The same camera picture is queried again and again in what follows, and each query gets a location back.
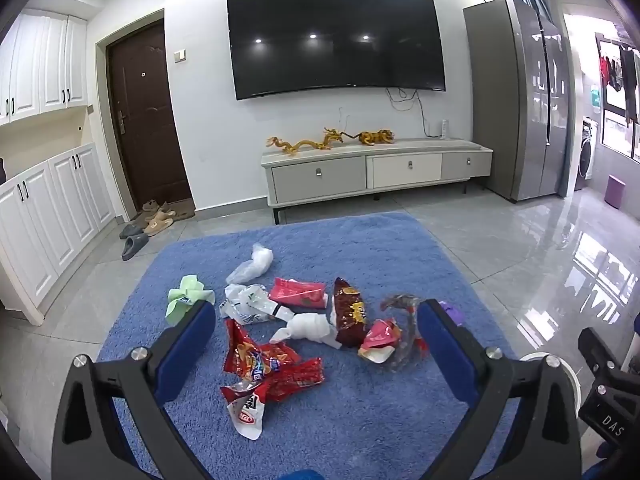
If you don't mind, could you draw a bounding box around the white wall cabinet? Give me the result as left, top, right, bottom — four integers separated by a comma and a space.
0, 7, 88, 126

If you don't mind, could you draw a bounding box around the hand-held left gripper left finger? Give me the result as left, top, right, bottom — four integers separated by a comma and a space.
51, 301, 217, 480

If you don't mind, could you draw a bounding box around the clear plastic wrapper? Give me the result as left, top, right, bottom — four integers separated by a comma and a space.
380, 294, 431, 373

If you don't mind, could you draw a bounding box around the clear plastic bag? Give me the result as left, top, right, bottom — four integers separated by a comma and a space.
226, 243, 276, 285

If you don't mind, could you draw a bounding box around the white printed plastic bag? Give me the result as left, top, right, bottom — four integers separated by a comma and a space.
220, 282, 291, 326

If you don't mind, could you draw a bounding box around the white floor cabinet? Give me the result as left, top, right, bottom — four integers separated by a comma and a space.
0, 142, 116, 326

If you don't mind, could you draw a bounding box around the black wall television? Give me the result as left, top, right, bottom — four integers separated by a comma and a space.
226, 0, 447, 101

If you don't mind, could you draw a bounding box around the purple wrapper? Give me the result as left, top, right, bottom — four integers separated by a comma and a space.
439, 301, 466, 328

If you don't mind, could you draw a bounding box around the pink wrapper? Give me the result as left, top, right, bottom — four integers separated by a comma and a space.
357, 318, 403, 364

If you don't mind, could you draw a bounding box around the red snack bag blue print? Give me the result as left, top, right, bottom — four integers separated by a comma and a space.
222, 318, 303, 378

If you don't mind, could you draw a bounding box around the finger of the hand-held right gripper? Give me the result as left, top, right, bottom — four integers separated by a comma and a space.
578, 328, 624, 377

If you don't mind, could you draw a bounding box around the golden dragon figurine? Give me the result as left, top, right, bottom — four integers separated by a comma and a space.
265, 128, 358, 157

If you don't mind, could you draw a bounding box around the grey refrigerator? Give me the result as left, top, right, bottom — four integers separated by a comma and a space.
462, 0, 573, 204

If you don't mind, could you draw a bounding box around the green crumpled tissue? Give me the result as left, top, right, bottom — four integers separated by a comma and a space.
166, 275, 216, 323

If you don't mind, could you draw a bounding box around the dark hanging garment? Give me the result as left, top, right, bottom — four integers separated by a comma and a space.
619, 45, 640, 124

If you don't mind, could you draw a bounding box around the white round trash bin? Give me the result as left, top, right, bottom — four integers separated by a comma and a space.
517, 352, 584, 411

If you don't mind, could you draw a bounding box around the flat red packet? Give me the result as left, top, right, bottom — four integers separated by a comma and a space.
269, 277, 328, 309

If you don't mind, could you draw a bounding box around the white washing machine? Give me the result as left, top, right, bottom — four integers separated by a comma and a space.
575, 116, 601, 192

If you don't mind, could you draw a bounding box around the golden tiger figurine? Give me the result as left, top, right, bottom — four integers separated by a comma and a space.
356, 129, 396, 146

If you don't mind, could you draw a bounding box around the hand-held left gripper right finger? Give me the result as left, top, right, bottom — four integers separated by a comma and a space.
416, 299, 583, 480

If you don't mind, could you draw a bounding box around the purple stool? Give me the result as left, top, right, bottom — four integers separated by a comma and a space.
605, 175, 628, 209

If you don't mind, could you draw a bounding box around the grey and white television stand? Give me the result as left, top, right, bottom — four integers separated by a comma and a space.
260, 137, 494, 225

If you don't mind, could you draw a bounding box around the dark brown entrance door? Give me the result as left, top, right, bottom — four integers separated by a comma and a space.
106, 19, 196, 213

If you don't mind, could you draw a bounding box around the blue fluffy rug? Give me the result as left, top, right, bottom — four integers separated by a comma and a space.
95, 211, 506, 480

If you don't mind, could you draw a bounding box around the thin television cable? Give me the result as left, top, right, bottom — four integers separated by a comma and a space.
385, 87, 443, 138

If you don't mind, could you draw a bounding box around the white crumpled tissue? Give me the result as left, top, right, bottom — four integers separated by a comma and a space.
272, 310, 346, 348

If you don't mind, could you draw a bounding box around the red crumpled wrapper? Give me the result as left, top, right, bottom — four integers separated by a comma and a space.
220, 357, 325, 406

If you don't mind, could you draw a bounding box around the dark red chips bag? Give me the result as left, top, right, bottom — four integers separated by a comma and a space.
327, 277, 371, 348

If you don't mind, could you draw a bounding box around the white and red wrapper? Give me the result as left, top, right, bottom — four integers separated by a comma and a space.
226, 390, 266, 442

